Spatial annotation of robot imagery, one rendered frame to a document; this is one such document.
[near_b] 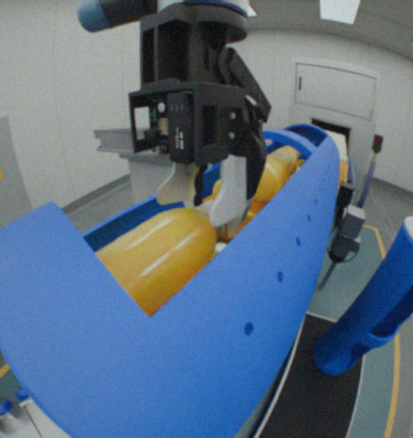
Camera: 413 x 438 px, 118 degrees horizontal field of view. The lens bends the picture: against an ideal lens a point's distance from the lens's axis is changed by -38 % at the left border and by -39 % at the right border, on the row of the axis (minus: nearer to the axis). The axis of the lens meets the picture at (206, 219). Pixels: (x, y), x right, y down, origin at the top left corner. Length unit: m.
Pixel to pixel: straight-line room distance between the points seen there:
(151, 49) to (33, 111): 2.70
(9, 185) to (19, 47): 1.95
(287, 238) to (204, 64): 0.14
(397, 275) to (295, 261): 0.64
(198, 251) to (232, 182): 0.07
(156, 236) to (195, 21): 0.16
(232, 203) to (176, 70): 0.12
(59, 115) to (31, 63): 0.85
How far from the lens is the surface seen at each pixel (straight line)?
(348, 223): 1.11
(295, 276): 0.15
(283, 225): 0.15
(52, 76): 2.98
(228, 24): 0.16
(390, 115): 5.51
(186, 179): 0.22
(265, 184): 0.34
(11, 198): 1.52
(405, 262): 0.74
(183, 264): 0.16
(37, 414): 0.47
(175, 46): 0.16
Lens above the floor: 1.28
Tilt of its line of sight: 33 degrees down
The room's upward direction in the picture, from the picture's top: straight up
